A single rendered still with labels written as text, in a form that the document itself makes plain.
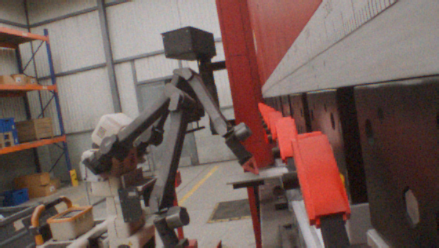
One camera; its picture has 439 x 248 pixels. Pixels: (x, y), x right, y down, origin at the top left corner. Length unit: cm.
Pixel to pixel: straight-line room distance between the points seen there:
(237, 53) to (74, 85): 807
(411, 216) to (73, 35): 1038
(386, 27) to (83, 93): 1010
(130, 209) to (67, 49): 898
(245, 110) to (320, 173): 237
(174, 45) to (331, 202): 267
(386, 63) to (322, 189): 8
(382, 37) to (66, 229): 191
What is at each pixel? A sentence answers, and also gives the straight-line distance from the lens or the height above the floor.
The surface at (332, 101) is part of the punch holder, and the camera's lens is 29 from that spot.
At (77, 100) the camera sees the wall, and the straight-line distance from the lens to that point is 1032.
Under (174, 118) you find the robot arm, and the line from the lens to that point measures 140.
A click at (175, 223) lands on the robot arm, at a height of 98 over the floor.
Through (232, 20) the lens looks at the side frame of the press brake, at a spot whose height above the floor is 190.
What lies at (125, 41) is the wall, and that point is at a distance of 974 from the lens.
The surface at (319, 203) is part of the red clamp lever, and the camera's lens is 21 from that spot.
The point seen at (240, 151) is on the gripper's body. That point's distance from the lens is 170.
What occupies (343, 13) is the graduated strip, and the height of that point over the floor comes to 138.
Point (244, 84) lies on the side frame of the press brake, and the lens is 258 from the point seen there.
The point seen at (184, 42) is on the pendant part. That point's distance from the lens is 281.
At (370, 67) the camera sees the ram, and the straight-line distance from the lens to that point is 20.
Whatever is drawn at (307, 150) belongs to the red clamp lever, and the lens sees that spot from 23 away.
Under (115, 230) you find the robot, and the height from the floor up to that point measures 85.
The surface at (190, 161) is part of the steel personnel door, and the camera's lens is 920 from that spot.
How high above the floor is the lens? 134
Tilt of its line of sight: 3 degrees down
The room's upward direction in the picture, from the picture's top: 10 degrees counter-clockwise
